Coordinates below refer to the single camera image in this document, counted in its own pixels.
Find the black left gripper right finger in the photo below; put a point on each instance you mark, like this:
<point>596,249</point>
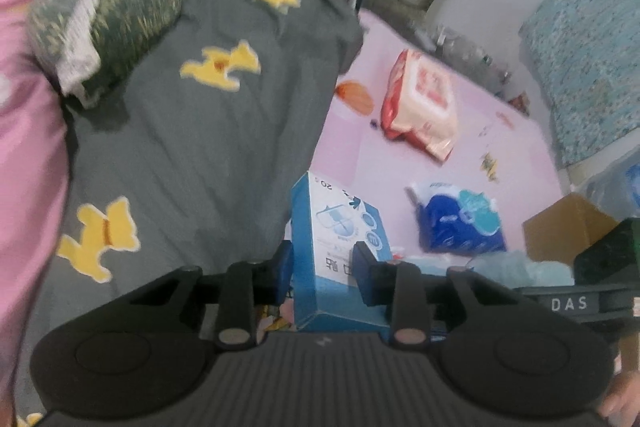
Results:
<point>399,287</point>

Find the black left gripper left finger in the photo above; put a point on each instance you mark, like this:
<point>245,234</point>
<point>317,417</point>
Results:
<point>248,285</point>

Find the light blue soft cloth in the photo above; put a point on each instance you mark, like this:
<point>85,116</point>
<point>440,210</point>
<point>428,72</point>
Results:
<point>513,269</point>

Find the blue mask box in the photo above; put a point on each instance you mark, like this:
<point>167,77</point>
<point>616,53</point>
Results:
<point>326,223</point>

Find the person's right hand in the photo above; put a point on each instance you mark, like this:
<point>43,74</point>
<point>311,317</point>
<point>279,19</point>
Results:
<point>622,401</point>

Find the brown cardboard box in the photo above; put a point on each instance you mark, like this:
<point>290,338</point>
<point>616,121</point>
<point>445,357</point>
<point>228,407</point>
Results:
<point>565,229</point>

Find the blue wet wipes pack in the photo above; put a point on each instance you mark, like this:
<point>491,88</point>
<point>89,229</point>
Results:
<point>454,220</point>

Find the pink floor mat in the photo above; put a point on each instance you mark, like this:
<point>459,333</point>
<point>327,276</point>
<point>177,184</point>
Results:
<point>416,162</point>

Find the grey quilt with yellow bears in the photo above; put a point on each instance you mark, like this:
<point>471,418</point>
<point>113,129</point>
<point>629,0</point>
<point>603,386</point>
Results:
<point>190,160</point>

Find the red and cream tissue pack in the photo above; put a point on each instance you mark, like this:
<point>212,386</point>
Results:
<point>420,105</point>

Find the light blue fluffy blanket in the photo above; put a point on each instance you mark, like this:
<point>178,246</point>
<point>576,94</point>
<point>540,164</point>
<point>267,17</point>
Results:
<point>585,55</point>

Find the clear plastic bottles pile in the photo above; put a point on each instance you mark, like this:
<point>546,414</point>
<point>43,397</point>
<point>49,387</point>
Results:
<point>472,61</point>

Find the pink patterned blanket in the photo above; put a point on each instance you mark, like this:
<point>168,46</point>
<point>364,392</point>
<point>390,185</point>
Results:
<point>34,178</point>

